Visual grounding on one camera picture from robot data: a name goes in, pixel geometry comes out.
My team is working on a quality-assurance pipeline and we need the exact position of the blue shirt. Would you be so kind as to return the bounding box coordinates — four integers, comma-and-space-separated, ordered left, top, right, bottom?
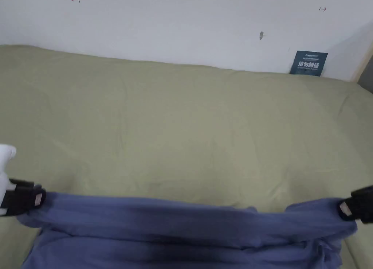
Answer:
16, 191, 358, 269

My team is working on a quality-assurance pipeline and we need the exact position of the bed with pale green sheet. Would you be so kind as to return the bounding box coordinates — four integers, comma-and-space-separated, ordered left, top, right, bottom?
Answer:
0, 44, 373, 269

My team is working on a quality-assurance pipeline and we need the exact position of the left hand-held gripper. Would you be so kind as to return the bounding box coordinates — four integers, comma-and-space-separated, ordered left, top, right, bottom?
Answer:
0, 144, 47, 217

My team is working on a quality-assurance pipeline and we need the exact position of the dark blue sign card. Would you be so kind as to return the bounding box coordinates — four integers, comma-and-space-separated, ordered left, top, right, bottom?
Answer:
289, 50, 329, 77

